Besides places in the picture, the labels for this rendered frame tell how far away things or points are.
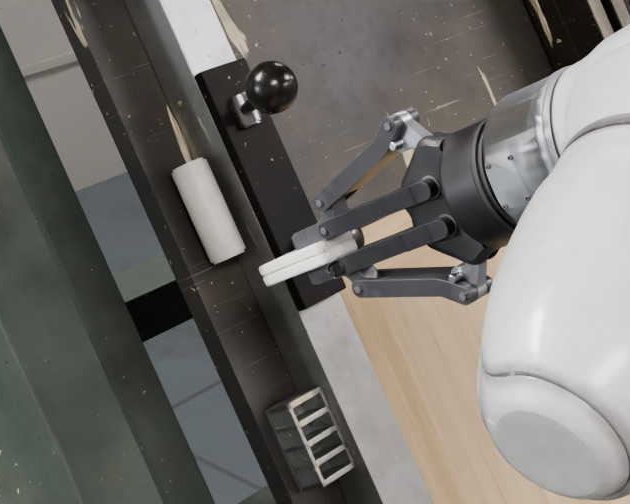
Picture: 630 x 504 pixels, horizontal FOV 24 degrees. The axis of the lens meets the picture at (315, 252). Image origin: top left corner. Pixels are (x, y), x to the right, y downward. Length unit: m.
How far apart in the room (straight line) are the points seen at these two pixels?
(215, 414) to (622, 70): 2.92
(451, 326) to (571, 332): 0.67
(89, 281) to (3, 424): 0.17
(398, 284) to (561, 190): 0.28
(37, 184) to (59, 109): 3.67
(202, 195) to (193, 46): 0.12
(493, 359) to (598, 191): 0.09
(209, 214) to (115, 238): 3.45
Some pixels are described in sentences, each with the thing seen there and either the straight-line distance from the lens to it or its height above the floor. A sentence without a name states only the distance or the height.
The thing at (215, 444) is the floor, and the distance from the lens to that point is 3.49.
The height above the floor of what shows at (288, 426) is 1.27.
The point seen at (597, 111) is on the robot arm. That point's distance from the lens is 0.72.
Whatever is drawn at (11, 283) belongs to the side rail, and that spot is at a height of 1.44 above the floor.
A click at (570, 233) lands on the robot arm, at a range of 0.64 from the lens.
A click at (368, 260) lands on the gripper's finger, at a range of 0.94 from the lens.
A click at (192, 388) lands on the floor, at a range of 3.72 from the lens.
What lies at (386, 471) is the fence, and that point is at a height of 1.23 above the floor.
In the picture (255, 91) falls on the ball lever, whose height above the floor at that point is 1.54.
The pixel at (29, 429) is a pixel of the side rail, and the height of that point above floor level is 1.35.
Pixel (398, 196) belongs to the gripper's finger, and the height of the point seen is 1.52.
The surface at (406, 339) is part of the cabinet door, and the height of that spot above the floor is 1.28.
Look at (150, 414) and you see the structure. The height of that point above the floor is 1.28.
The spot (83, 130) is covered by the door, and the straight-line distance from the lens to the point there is 4.89.
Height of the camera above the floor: 1.87
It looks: 25 degrees down
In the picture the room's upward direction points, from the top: straight up
